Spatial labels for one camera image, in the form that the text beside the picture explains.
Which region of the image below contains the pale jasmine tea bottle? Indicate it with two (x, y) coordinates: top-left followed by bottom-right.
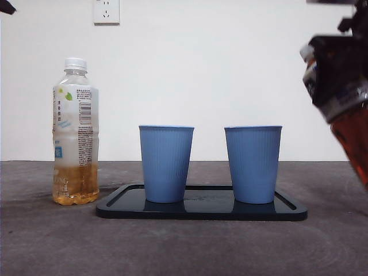
(51, 57), (101, 206)

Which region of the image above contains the dark oolong tea bottle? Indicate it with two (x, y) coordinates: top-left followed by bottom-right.
(300, 43), (368, 192)

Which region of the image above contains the blue ribbed plastic cup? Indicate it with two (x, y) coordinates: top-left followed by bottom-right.
(138, 125), (195, 204)
(224, 125), (283, 205)

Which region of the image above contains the dark rectangular tray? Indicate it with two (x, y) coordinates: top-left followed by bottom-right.
(95, 184), (308, 221)

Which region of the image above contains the white wall socket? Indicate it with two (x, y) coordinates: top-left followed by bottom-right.
(93, 0), (120, 26)

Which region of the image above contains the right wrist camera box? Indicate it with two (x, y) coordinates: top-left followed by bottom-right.
(306, 0), (355, 5)

